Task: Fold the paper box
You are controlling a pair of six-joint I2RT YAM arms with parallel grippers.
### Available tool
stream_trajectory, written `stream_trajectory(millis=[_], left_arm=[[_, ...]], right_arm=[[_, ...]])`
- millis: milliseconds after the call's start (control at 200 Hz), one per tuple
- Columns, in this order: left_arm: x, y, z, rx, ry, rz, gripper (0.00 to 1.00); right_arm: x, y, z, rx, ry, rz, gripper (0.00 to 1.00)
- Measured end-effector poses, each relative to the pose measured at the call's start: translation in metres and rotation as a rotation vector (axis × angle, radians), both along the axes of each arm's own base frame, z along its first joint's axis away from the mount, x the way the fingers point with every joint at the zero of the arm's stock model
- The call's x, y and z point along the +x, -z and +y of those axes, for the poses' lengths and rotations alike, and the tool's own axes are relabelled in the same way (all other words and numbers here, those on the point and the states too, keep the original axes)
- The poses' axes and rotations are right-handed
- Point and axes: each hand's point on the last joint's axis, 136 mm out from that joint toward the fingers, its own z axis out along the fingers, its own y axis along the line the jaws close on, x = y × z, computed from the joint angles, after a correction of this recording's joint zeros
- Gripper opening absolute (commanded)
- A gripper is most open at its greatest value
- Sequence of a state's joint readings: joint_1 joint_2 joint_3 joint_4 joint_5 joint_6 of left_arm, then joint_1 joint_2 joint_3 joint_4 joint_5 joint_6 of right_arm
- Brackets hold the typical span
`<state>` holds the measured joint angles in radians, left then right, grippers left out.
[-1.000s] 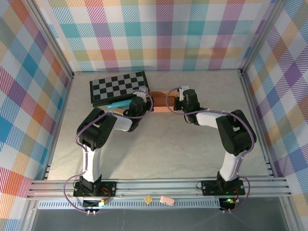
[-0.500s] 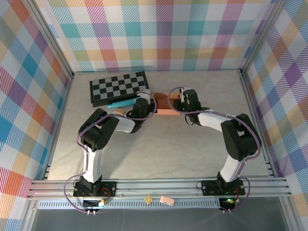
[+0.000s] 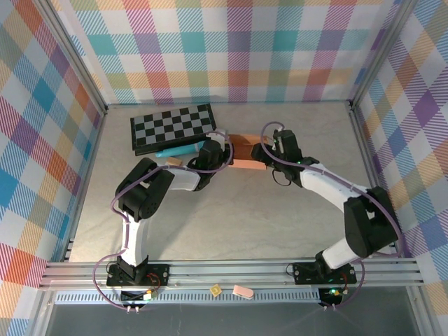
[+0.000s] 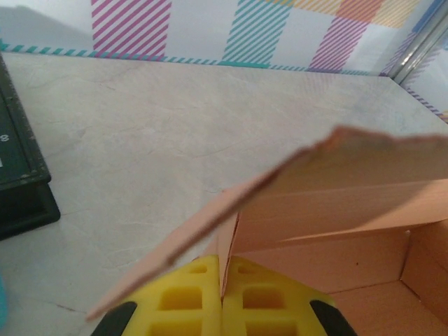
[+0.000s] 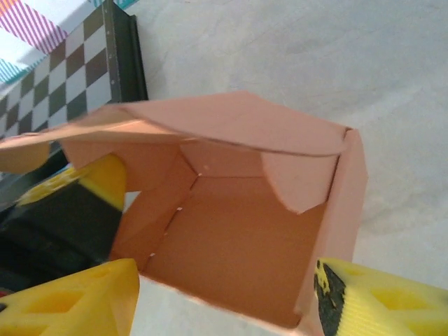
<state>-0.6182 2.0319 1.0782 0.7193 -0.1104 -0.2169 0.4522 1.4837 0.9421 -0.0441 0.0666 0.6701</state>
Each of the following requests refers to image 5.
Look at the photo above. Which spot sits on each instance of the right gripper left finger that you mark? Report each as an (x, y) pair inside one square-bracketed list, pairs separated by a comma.
[(70, 304)]

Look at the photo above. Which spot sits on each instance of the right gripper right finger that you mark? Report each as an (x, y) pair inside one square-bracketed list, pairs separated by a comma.
[(385, 308)]

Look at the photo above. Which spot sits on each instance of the salmon paper box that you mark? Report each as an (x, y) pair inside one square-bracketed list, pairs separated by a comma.
[(227, 227)]

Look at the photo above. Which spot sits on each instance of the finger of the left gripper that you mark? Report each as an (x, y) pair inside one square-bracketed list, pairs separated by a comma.
[(108, 182), (52, 187)]

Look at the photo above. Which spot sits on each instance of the black silver chessboard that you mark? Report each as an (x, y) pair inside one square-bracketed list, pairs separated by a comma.
[(77, 70)]

